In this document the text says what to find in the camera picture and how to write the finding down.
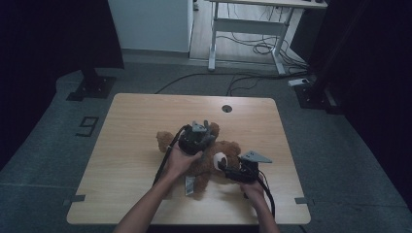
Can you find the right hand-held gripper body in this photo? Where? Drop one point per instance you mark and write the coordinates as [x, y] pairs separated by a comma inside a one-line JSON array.
[[251, 166]]

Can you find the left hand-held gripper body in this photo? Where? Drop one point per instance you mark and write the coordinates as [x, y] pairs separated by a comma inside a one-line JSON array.
[[191, 140]]

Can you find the brown teddy bear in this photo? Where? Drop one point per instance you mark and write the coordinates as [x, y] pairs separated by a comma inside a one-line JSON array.
[[210, 161]]

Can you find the person's right hand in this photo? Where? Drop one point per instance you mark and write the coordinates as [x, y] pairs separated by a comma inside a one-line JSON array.
[[252, 191]]

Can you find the person's left hand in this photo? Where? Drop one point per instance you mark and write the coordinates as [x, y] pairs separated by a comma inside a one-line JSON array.
[[179, 163]]

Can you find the grey tape piece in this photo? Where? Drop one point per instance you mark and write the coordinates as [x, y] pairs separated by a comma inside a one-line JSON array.
[[76, 199], [303, 200]]

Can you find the white power strip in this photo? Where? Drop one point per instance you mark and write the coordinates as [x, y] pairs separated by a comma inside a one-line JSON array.
[[298, 82]]

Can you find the white partition panel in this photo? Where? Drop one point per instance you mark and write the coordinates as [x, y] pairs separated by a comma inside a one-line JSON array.
[[149, 26]]

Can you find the dark curtain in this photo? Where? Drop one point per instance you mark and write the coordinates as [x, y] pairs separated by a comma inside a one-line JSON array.
[[372, 64], [48, 48]]

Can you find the black stand base plate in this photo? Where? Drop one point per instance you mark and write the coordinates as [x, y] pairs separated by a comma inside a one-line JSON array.
[[94, 87], [315, 97]]

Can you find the white metal frame desk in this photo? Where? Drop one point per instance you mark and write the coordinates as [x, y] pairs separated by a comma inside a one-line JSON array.
[[249, 26]]

